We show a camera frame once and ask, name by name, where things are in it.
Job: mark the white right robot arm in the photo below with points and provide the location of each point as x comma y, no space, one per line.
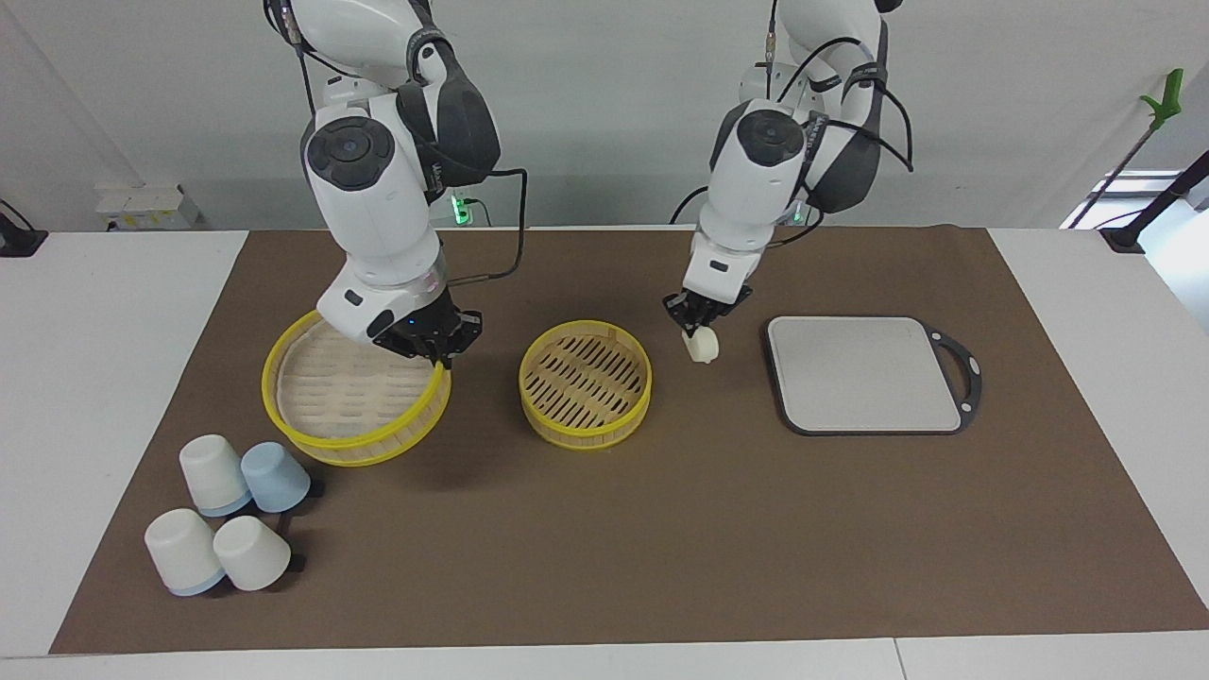
368,208

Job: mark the green tipped thin rod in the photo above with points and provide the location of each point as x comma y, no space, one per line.
1169,99

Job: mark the white plastic cup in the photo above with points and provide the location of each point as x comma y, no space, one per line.
253,555
182,551
213,472

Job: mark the brown table mat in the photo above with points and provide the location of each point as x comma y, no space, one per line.
661,529

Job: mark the yellow slatted steamer basket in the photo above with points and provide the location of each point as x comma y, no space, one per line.
586,382

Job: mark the white steamed bun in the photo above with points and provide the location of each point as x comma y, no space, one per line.
702,348

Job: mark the grey cutting board dark rim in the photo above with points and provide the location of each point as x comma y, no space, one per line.
864,373

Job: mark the black cup rack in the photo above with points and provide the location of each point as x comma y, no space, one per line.
295,563

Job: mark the light blue plastic cup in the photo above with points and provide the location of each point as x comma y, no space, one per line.
276,475

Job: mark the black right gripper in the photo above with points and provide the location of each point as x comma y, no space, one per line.
425,331

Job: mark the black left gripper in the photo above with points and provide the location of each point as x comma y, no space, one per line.
708,310

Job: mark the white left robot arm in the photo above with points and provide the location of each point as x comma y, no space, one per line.
756,189

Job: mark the black table clamp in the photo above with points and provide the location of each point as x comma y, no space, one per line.
19,241

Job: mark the black stand bar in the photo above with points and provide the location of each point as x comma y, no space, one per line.
1157,203

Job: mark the white power strip box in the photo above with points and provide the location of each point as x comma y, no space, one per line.
146,208

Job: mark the yellow steamer tier white liner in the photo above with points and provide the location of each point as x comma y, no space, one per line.
331,397

